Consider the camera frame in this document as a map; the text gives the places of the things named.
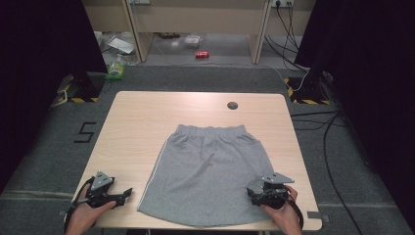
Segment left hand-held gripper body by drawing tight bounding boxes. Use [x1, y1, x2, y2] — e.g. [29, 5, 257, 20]
[85, 170, 115, 210]

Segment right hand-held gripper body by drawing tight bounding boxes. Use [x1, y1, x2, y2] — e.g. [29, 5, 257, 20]
[256, 171, 296, 211]

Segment grey shorts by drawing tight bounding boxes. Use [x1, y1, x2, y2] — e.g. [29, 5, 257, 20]
[136, 123, 278, 228]

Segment person's left hand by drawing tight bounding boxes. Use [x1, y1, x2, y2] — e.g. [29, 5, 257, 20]
[65, 185, 117, 235]

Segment person's right hand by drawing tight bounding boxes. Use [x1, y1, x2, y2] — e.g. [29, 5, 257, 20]
[259, 185, 303, 235]

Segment black stand with striped base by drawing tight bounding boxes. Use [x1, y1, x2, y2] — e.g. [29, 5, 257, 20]
[283, 68, 332, 106]
[50, 70, 106, 104]

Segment green bottle pack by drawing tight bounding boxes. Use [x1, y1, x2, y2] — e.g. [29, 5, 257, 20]
[104, 53, 127, 81]

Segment black curtain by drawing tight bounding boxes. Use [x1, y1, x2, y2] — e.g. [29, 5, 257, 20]
[294, 0, 415, 226]
[0, 0, 109, 194]

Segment white paper sheet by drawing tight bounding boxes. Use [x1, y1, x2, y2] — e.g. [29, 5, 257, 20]
[107, 35, 136, 55]

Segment clear plastic container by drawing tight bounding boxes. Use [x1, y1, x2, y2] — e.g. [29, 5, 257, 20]
[183, 34, 203, 49]

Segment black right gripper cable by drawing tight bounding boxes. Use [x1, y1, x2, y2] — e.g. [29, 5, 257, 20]
[284, 185, 305, 230]

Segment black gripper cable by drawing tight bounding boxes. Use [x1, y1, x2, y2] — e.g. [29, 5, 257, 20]
[64, 177, 96, 233]
[284, 185, 305, 230]

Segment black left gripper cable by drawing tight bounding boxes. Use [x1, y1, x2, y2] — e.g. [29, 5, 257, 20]
[64, 177, 96, 233]

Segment long black floor cable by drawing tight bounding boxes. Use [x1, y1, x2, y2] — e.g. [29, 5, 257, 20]
[322, 112, 364, 235]

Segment short black floor cable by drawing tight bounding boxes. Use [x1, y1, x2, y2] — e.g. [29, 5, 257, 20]
[290, 110, 347, 132]

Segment thin white cable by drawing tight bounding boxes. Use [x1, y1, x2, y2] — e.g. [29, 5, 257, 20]
[260, 63, 309, 93]

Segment black plugged cables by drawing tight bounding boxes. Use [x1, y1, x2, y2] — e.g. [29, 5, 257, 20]
[263, 2, 308, 73]

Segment white wall socket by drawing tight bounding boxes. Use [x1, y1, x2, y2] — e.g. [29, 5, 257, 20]
[270, 0, 295, 8]

